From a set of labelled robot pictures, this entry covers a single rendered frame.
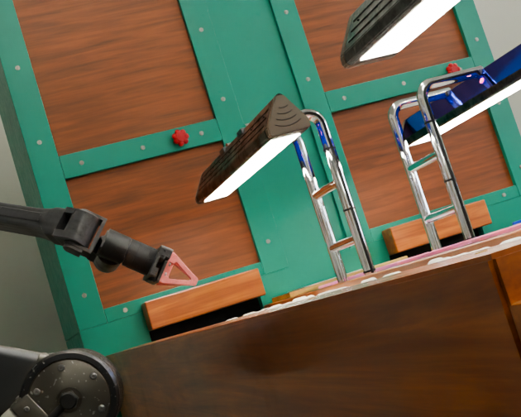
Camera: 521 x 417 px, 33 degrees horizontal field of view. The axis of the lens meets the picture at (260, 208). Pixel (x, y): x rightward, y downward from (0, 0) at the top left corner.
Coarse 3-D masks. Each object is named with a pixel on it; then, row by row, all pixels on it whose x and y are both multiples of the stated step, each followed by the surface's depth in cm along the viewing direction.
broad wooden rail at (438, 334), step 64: (512, 256) 45; (256, 320) 86; (320, 320) 69; (384, 320) 58; (448, 320) 50; (512, 320) 44; (128, 384) 187; (192, 384) 123; (256, 384) 92; (320, 384) 73; (384, 384) 61; (448, 384) 52; (512, 384) 46
